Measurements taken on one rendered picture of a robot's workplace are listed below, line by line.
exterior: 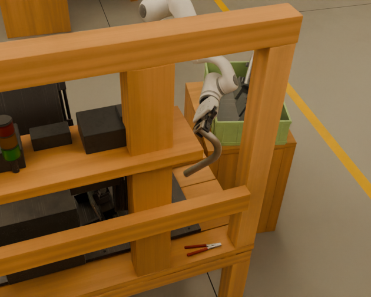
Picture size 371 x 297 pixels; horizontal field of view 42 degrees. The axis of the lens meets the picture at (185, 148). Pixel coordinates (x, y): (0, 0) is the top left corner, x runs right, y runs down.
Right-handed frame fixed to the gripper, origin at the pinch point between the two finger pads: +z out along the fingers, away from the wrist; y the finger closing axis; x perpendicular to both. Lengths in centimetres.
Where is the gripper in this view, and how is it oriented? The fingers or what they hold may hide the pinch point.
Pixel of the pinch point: (202, 129)
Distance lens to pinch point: 183.1
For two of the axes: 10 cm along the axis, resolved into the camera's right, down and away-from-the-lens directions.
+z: -1.8, 7.0, -7.0
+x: 7.6, 5.4, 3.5
